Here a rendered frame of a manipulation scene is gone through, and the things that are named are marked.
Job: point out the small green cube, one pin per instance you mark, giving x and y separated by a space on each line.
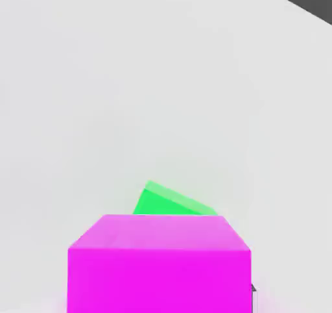
166 205

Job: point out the small magenta cube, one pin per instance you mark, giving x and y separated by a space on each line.
158 274

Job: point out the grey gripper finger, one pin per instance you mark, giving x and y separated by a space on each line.
254 300

